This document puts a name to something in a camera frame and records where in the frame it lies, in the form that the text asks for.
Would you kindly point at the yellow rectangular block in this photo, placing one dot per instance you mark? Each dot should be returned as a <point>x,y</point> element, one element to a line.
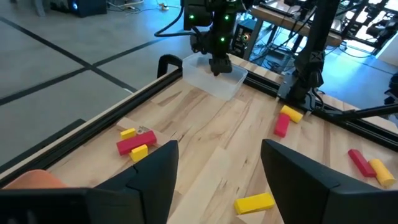
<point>253,203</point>

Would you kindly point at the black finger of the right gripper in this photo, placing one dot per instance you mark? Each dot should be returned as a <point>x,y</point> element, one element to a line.
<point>226,66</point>
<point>215,67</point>

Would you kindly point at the black computer tower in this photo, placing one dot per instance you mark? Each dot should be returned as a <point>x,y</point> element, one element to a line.
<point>77,6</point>

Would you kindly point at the wooden desk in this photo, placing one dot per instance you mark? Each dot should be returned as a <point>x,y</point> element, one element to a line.
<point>280,20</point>

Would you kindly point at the printed natural wooden plank block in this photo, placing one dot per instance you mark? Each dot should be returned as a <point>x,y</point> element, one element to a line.
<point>127,123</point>

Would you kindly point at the white power strip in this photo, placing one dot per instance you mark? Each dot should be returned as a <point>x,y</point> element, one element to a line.
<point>163,6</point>

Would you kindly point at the red and yellow held blocks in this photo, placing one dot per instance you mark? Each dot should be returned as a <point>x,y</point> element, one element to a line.
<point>139,153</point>

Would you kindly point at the yellow rounded block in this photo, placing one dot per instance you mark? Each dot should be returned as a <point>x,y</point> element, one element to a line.
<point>291,113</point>

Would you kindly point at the black metal rack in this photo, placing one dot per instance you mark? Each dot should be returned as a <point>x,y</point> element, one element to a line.
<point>367,18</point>

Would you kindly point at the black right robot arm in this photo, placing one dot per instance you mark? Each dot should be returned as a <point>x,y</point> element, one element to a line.
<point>311,62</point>

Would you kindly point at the clear plastic container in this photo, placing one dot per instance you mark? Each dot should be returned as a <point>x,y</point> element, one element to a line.
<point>202,77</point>

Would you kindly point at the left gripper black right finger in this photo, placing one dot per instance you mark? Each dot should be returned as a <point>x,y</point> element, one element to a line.
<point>298,186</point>

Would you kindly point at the black diagonal frame strut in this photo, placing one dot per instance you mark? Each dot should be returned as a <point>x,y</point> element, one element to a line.
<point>373,110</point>

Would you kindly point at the yellow cylinder block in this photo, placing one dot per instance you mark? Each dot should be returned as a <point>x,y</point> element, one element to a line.
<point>382,173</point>

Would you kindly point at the black aluminium frame rail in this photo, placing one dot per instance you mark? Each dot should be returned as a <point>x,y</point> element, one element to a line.
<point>93,126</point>
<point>367,128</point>

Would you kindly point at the black computer with lit fan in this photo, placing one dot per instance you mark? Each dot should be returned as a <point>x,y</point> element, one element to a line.
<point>244,35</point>

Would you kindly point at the black clamp bracket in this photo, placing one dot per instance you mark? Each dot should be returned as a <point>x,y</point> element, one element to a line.
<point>169,58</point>

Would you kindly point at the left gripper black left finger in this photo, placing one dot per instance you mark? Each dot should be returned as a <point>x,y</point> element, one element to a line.
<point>146,186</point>

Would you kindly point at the long red rectangular block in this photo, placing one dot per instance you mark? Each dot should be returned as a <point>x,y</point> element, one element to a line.
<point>136,142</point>

